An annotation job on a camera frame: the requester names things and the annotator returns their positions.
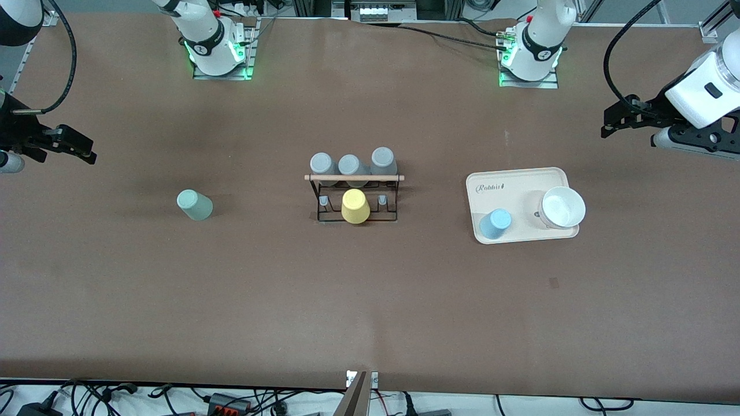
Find yellow cup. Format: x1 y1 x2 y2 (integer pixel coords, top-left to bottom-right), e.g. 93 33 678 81
341 189 371 225

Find aluminium side rail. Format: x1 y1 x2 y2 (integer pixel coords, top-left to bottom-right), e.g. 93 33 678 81
7 10 60 96

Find beige rectangular tray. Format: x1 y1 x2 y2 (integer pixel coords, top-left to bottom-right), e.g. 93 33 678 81
465 167 580 246

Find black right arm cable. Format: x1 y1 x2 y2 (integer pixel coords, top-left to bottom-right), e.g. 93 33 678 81
12 0 78 115

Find black box orange connectors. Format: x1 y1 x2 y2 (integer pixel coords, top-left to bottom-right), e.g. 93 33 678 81
207 393 253 415

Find white bowl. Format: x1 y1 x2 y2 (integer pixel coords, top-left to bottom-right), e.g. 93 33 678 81
538 186 586 230

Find black power adapter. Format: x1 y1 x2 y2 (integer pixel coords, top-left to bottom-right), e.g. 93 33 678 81
16 401 62 416

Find mint green cup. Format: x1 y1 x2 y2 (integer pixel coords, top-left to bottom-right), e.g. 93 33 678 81
176 190 214 221

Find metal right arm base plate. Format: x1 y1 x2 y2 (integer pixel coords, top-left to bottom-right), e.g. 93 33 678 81
193 17 259 81

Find grey socket strip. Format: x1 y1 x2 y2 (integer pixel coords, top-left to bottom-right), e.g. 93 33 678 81
349 0 418 24

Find grey cup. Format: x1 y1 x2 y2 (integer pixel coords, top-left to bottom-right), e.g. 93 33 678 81
310 153 338 186
371 147 399 177
338 154 371 189

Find black wire cup rack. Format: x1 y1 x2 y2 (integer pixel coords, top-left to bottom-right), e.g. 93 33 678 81
304 173 405 224

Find black table cable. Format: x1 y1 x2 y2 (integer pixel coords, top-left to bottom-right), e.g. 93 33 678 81
398 24 509 51
456 18 510 38

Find light blue cup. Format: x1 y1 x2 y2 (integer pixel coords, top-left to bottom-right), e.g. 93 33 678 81
479 209 513 240

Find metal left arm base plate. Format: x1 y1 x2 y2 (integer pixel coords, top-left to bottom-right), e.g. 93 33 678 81
498 29 560 90

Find grey wedge camera mount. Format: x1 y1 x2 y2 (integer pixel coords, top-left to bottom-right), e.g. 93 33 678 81
334 372 369 416

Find white mount bracket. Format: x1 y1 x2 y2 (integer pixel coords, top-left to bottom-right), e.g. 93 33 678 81
346 370 379 389

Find aluminium corner bracket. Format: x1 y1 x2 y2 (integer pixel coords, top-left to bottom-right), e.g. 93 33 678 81
698 0 740 42

